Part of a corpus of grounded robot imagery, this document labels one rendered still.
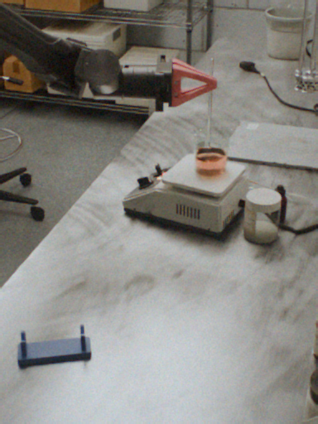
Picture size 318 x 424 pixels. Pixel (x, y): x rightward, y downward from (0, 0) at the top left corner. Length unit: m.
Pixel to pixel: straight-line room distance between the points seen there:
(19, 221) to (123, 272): 1.68
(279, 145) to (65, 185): 1.60
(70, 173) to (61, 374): 2.21
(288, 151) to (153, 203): 0.40
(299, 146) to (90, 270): 0.61
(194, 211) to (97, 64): 0.31
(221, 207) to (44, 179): 1.96
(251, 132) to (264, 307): 0.63
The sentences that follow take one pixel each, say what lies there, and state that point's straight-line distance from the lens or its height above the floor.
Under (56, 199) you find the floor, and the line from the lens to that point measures 2.92.
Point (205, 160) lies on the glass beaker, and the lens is 1.21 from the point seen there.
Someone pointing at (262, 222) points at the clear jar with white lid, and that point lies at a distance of 1.19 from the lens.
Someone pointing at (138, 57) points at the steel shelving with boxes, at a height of 0.33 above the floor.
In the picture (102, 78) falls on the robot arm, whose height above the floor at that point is 1.05.
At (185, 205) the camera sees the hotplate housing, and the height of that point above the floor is 0.80.
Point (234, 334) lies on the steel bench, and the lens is 1.02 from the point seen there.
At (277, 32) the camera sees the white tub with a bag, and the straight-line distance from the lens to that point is 2.13.
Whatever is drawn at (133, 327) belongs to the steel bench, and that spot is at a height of 0.75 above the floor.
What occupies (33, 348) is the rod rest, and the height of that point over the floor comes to 0.76.
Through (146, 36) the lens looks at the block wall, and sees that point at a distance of 3.79.
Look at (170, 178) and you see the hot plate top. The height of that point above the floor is 0.84.
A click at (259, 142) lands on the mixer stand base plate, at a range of 1.57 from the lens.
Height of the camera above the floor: 1.40
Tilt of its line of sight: 30 degrees down
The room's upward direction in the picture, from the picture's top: straight up
